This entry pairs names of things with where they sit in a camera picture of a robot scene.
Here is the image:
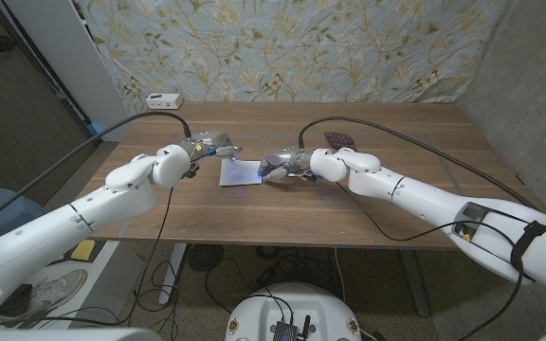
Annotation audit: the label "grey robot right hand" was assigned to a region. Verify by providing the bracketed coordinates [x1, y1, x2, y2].
[257, 147, 315, 183]

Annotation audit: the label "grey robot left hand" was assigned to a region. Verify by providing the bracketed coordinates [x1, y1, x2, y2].
[177, 131, 244, 165]

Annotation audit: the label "white paper sheet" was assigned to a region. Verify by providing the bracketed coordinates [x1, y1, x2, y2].
[219, 158, 264, 188]

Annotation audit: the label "purple toy grapes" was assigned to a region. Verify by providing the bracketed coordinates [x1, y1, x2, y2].
[323, 131, 356, 152]

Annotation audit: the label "white power strip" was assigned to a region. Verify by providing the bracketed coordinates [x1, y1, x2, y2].
[145, 93, 184, 111]

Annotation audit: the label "floral printed backdrop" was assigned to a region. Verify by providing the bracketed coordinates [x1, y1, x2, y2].
[76, 0, 511, 122]

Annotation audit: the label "black round fan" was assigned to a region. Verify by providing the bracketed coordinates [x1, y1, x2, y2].
[186, 243, 226, 274]

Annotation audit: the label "white table leg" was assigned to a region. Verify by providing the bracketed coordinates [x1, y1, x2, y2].
[158, 243, 188, 305]

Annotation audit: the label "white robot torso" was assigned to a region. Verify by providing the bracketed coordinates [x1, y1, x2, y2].
[225, 282, 363, 341]

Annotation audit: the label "white cabinet panel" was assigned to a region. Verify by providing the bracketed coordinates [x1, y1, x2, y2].
[5, 0, 135, 142]

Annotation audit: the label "printed floor mat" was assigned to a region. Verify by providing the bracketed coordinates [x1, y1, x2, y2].
[30, 236, 147, 331]

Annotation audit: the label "grey table leg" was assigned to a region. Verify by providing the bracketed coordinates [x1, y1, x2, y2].
[398, 249, 431, 317]

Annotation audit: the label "grey sneaker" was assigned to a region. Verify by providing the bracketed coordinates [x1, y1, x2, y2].
[0, 268, 89, 329]

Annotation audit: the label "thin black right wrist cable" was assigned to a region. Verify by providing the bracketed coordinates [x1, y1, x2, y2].
[334, 179, 525, 341]

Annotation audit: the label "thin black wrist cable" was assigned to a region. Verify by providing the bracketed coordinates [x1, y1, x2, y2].
[334, 179, 525, 341]
[125, 187, 175, 328]

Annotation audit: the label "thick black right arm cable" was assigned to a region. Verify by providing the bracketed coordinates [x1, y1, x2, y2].
[297, 116, 537, 208]

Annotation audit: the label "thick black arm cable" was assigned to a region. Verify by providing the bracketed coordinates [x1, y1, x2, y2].
[297, 116, 537, 208]
[0, 111, 193, 233]

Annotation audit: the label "thin black left wrist cable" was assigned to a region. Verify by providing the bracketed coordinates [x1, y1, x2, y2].
[125, 187, 175, 328]

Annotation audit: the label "black floor cable tangle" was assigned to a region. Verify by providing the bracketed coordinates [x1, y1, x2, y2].
[130, 243, 345, 332]

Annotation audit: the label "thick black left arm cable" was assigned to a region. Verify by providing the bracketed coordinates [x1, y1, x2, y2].
[0, 111, 193, 233]

